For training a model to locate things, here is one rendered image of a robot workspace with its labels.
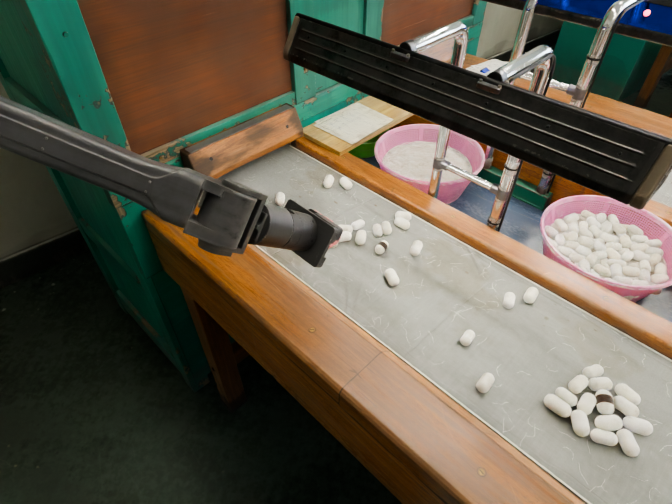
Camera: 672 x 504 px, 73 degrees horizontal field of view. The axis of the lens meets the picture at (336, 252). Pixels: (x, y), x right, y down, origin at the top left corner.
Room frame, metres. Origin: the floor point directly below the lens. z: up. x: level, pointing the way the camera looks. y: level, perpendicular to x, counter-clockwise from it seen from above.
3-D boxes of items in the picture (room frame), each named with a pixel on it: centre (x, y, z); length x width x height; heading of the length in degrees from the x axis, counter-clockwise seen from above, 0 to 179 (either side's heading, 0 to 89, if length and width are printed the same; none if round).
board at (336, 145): (1.12, -0.07, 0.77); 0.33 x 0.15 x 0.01; 135
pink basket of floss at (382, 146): (0.96, -0.23, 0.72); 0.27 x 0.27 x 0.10
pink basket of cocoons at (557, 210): (0.65, -0.54, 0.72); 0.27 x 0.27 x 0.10
